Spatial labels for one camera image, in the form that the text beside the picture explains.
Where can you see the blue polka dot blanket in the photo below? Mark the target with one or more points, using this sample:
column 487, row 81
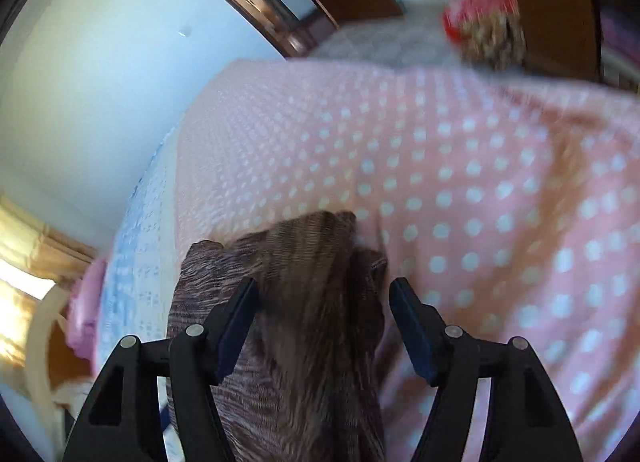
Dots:
column 135, row 262

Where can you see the pink dotted bed sheet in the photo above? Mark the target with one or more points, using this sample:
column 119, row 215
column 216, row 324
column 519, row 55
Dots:
column 450, row 166

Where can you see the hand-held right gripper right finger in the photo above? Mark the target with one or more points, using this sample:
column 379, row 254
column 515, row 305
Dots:
column 412, row 332

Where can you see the white checked bed sheet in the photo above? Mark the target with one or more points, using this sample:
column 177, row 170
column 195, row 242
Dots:
column 390, row 36

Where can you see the pink pillow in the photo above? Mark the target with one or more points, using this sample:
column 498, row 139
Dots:
column 82, row 314

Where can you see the yellow curtain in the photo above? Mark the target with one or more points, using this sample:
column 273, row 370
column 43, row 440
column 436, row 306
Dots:
column 30, row 252

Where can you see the white curved chair frame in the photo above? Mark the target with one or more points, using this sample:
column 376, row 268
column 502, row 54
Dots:
column 42, row 347

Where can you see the brown knit sweater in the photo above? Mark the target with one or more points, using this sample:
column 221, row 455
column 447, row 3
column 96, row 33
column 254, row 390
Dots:
column 310, row 322

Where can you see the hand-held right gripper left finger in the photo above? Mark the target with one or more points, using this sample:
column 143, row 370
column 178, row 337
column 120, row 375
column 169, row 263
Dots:
column 235, row 337

